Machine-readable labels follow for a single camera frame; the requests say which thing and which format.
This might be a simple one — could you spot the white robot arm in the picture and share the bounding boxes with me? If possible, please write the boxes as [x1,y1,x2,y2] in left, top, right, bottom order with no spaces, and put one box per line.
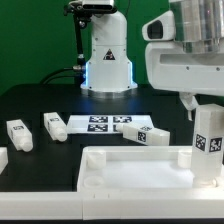
[81,0,224,111]

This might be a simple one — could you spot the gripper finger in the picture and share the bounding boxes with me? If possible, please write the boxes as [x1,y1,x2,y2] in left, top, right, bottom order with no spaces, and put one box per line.
[179,92,198,121]

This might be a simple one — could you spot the white desk top tray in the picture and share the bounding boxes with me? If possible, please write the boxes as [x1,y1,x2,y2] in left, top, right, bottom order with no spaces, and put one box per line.
[77,146,224,198]

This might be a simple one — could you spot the white left border block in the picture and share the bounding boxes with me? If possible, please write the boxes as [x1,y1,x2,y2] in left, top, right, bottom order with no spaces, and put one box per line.
[0,147,8,174]

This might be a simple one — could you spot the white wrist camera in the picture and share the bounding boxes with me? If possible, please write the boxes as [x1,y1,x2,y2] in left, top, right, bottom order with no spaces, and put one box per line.
[142,10,175,42]

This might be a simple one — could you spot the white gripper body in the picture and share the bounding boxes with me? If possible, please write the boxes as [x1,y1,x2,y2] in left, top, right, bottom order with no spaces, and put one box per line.
[145,41,224,96]

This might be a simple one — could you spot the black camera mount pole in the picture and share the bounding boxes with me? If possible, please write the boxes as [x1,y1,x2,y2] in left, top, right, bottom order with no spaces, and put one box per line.
[64,0,117,84]

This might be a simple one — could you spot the black cables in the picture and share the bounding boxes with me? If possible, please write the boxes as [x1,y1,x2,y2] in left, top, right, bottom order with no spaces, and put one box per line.
[39,67,84,85]

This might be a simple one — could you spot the white front border bar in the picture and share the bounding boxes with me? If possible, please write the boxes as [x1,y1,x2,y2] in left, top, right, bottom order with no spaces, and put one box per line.
[0,189,224,220]

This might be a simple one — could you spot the white marker sheet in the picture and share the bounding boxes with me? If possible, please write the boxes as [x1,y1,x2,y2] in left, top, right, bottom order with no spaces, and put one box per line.
[67,115,153,134]

